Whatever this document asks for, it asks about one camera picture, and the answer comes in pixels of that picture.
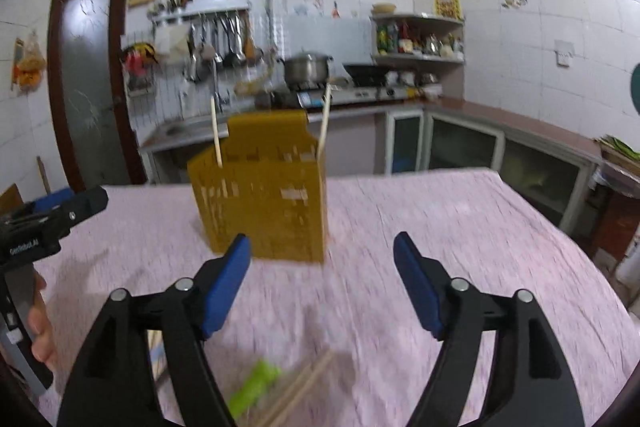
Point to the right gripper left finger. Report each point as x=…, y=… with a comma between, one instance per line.
x=112, y=382

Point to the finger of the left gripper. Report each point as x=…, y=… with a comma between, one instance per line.
x=50, y=201
x=80, y=208

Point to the green handled knife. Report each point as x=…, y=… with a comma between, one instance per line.
x=262, y=376

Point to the wooden chopstick pair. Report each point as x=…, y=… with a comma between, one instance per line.
x=262, y=416
x=305, y=399

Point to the wooden chopstick crossing top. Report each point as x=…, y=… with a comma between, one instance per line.
x=325, y=120

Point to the steel kitchen sink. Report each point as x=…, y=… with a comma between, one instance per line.
x=197, y=127

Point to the kitchen counter with cabinets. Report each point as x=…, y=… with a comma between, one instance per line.
x=547, y=165

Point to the person's left hand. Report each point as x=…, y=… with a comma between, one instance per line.
x=43, y=345

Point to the orange hanging bag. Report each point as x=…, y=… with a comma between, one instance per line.
x=28, y=64

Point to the red yellow hanging items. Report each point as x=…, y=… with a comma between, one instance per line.
x=138, y=61

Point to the steel faucet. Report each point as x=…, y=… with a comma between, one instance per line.
x=215, y=86

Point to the yellow perforated utensil holder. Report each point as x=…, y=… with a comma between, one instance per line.
x=267, y=181

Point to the dark wooden glass door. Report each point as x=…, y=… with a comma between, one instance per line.
x=87, y=94

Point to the floral pink tablecloth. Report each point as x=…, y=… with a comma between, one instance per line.
x=353, y=302

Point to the hanging utensil rack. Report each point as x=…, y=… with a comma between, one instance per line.
x=209, y=38

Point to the wooden board with vegetables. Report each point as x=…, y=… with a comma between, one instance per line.
x=619, y=153

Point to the gas stove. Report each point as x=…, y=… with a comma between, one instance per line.
x=314, y=99

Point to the steel cooking pot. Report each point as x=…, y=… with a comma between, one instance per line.
x=306, y=68

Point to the black wok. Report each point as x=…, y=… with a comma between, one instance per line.
x=367, y=75

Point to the green round cutting board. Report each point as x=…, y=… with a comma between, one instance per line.
x=635, y=88

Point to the white wall socket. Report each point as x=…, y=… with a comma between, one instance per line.
x=564, y=53

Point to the corner wall shelf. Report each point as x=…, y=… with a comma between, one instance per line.
x=407, y=38

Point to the yellow wall poster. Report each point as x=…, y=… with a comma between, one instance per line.
x=448, y=9

